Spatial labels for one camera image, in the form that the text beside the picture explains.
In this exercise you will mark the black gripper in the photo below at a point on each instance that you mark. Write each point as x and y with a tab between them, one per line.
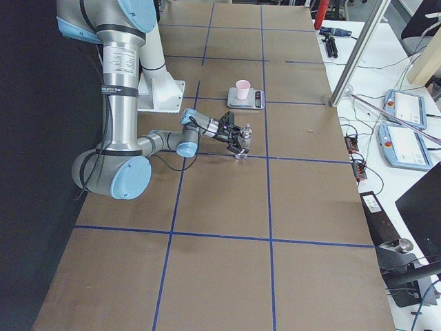
220	135

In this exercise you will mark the clear glass sauce bottle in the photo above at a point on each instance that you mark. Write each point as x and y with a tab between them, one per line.
244	141

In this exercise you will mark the pink paper cup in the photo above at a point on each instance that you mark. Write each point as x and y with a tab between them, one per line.
242	89

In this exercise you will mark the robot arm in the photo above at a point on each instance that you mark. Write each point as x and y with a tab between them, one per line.
134	78

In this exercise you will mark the digital kitchen scale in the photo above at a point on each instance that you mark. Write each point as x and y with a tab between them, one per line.
255	99

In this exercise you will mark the far orange terminal block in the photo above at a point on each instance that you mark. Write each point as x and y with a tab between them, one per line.
351	143

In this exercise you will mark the orange terminal block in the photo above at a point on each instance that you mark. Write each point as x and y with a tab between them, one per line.
359	169
351	143

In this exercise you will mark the near orange terminal block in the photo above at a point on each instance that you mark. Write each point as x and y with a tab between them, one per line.
359	169

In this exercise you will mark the black tripod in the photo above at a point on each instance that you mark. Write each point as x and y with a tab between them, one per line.
330	45

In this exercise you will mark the white reacher grabber stick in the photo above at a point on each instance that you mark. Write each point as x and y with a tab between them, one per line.
397	120

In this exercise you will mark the folded blue plaid umbrella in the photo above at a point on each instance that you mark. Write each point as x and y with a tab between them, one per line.
337	32

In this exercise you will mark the red cylinder bottle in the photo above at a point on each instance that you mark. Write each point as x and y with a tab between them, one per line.
320	15

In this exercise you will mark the near teach pendant tablet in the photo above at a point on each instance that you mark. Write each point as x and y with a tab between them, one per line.
403	148

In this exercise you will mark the teach pendant tablet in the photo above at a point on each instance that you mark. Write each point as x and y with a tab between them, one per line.
406	106
403	148

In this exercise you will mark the black box with label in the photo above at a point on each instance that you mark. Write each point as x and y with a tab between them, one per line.
382	231

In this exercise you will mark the far teach pendant tablet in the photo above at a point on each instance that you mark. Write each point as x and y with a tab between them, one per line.
406	106

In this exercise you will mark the black monitor stand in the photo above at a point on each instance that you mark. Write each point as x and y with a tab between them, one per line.
407	279

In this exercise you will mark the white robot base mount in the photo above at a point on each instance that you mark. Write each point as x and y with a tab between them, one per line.
158	90

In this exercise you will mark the aluminium frame post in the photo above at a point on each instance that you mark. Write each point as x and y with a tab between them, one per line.
364	38

